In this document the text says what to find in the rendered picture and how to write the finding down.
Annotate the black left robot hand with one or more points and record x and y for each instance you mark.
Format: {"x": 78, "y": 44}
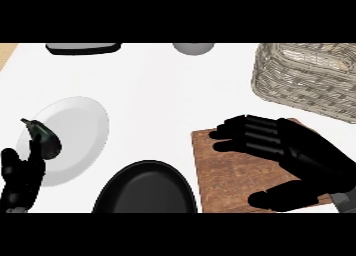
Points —
{"x": 17, "y": 176}

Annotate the black and grey appliance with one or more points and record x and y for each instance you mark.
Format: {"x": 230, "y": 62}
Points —
{"x": 81, "y": 48}

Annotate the dark eggplant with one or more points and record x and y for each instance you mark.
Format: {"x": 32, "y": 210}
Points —
{"x": 47, "y": 139}

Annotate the brown wooden cutting board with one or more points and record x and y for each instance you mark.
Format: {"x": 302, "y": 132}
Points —
{"x": 228, "y": 176}

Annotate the black oval pan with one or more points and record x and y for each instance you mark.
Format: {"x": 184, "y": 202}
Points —
{"x": 144, "y": 190}

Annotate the white round plate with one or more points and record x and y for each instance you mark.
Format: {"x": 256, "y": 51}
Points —
{"x": 76, "y": 133}

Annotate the beige wicker basket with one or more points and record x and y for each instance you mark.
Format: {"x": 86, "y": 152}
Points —
{"x": 312, "y": 80}

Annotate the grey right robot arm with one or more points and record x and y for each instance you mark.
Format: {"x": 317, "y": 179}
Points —
{"x": 351, "y": 198}

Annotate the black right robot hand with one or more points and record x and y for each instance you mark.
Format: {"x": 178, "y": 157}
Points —
{"x": 302, "y": 156}

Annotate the grey round object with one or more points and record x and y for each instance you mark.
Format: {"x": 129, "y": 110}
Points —
{"x": 191, "y": 48}

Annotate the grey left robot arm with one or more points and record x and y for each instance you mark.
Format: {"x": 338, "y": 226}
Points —
{"x": 16, "y": 210}

